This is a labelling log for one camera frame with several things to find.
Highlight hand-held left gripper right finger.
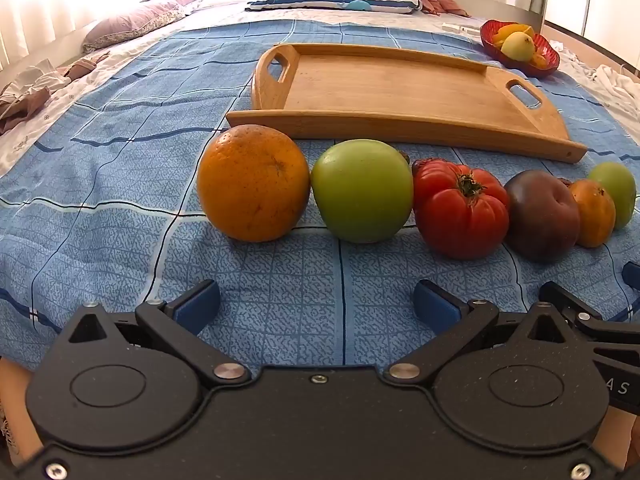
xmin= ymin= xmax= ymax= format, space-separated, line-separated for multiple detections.
xmin=383 ymin=280 xmax=572 ymax=389

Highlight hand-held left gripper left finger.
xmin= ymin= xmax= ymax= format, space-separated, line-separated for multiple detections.
xmin=65 ymin=280 xmax=251 ymax=389

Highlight ribbed red tomato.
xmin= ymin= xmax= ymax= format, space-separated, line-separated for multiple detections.
xmin=412 ymin=158 xmax=511 ymax=261

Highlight dark purple plum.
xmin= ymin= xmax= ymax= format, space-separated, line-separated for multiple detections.
xmin=504 ymin=170 xmax=582 ymax=263

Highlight wooden tray with handles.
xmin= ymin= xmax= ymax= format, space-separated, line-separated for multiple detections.
xmin=226 ymin=44 xmax=588 ymax=164

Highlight person's right forearm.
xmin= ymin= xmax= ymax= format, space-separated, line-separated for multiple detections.
xmin=607 ymin=410 xmax=640 ymax=472

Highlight small orange persimmon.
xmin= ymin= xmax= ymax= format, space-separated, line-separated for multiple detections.
xmin=569 ymin=179 xmax=617 ymax=248

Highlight small green apple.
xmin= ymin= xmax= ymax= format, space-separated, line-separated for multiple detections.
xmin=587 ymin=161 xmax=637 ymax=231

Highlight large orange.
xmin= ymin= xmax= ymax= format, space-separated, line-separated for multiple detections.
xmin=196 ymin=125 xmax=311 ymax=243

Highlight large green apple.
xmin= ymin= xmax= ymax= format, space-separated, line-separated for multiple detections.
xmin=310 ymin=140 xmax=415 ymax=244

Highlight blue checked blanket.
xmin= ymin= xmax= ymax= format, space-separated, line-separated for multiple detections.
xmin=0 ymin=20 xmax=640 ymax=376

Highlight white crumpled cloth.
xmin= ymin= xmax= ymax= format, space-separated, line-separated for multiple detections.
xmin=585 ymin=64 xmax=640 ymax=126

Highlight red glass bowl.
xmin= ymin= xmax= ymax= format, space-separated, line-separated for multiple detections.
xmin=480 ymin=20 xmax=561 ymax=79

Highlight yellow pear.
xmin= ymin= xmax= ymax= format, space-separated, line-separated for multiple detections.
xmin=501 ymin=31 xmax=537 ymax=62

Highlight brown crumpled clothes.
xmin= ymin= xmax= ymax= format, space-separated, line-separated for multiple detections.
xmin=0 ymin=52 xmax=111 ymax=133

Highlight yellow starfruit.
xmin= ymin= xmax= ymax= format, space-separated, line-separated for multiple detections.
xmin=492 ymin=23 xmax=534 ymax=46

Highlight purple floral pillow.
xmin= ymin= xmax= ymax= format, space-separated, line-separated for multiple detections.
xmin=82 ymin=0 xmax=206 ymax=54

